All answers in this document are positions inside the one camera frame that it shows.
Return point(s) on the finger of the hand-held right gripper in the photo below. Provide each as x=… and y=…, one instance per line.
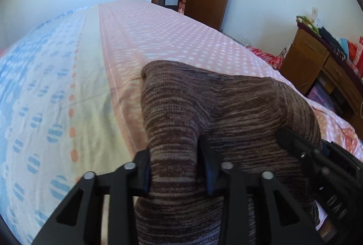
x=297, y=145

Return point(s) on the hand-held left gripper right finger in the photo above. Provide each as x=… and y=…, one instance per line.
x=208, y=171

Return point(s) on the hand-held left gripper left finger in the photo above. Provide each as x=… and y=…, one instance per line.
x=146, y=174

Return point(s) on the brown striped knit sweater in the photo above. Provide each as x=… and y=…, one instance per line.
x=198, y=106

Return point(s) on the purple box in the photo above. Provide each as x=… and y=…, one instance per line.
x=322, y=93

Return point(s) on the wooden desk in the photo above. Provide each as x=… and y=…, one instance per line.
x=309, y=57

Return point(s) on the red packet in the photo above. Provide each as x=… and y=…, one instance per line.
x=356, y=52

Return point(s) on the dark blue cloth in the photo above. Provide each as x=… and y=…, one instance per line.
x=329, y=36

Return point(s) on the pastel dotted bed sheet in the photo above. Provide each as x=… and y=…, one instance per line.
x=85, y=77

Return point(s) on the green item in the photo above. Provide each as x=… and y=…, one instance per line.
x=306, y=21

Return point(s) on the white wall socket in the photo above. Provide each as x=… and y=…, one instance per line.
x=314, y=14

